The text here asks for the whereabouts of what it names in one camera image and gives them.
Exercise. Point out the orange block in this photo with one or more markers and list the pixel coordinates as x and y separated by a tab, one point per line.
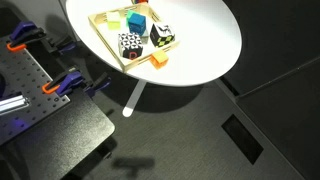
159	60

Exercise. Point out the blue block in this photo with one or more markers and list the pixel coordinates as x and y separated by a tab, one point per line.
137	23

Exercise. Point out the green block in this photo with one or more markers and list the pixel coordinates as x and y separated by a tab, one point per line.
130	15

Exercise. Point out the yellow-green block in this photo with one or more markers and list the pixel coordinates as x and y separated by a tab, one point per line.
114	20

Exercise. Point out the wooden tray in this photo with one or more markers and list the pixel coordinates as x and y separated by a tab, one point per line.
100	25

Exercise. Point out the white table base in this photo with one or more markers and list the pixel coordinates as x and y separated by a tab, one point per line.
135	96

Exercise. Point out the black white triangle-patterned cube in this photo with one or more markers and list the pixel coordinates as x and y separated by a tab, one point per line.
130	45

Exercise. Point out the black white green checkered cube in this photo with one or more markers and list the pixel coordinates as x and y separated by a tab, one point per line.
162	35

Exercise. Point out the black purple spring clamp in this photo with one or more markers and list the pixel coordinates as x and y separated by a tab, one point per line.
98	85
63	45

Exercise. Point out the orange white green cube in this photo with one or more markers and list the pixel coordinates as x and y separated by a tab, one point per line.
138	1

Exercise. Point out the purple clamp with orange tip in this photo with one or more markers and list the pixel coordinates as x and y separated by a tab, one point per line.
65	83
23	33

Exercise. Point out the dark floor hatch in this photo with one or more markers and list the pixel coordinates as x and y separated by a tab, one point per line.
242	139

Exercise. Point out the black cart top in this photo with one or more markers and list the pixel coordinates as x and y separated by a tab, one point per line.
66	133

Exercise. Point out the black perforated breadboard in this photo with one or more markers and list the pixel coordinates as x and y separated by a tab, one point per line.
23	86

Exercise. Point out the aluminium extrusion bar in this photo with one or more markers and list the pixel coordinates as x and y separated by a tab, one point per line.
11	102

